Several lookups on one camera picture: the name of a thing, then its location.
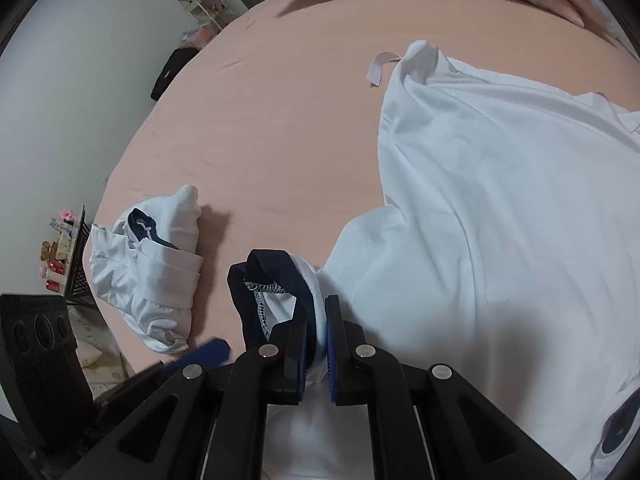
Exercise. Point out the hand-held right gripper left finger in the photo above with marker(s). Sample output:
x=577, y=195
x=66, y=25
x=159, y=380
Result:
x=300, y=360

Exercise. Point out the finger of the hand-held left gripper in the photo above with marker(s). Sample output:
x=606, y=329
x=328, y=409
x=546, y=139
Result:
x=210, y=350

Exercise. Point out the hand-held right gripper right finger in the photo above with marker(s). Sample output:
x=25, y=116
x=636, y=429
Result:
x=332, y=350

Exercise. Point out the small white navy-trimmed garment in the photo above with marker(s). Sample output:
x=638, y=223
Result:
x=150, y=285

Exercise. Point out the white shirt with navy trim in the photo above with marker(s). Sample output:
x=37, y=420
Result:
x=475, y=210

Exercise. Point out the cream printed floor mat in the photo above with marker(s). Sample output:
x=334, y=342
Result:
x=100, y=355

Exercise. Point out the black plastic crate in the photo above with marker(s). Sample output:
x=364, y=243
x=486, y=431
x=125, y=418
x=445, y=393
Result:
x=80, y=270

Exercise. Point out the small colourful ornaments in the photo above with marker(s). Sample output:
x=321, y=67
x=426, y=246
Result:
x=55, y=252

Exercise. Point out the black bag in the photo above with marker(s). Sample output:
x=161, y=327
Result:
x=172, y=75

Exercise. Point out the pink soft toy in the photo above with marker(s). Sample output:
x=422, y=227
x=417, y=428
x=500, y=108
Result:
x=200, y=37

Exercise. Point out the white shelf rack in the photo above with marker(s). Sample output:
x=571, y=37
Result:
x=200, y=5

